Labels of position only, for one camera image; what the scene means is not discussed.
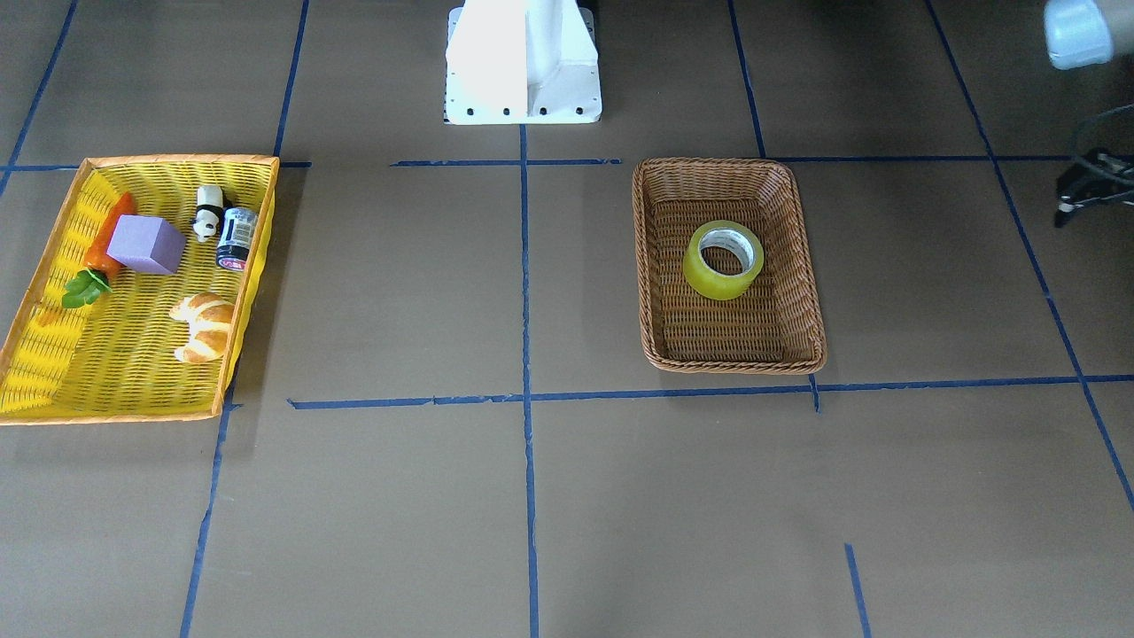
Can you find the yellow tape roll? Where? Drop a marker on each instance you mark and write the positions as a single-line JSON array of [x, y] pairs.
[[734, 238]]

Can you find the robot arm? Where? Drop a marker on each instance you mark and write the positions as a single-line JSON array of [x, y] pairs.
[[1086, 33]]

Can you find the brown wicker basket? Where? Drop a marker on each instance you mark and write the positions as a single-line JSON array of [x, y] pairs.
[[775, 326]]

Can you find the yellow plastic basket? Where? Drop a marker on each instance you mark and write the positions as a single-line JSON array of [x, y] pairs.
[[113, 362]]

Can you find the toy croissant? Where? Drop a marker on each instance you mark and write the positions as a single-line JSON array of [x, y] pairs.
[[209, 319]]

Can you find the toy panda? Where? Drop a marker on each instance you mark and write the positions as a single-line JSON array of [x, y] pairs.
[[209, 212]]

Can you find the purple foam cube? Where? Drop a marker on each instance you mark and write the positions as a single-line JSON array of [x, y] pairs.
[[148, 244]]

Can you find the orange toy carrot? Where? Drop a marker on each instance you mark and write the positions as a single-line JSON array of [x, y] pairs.
[[99, 268]]

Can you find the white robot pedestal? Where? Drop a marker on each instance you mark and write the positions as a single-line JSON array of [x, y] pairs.
[[522, 63]]

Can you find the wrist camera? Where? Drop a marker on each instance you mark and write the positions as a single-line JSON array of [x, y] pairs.
[[1097, 178]]

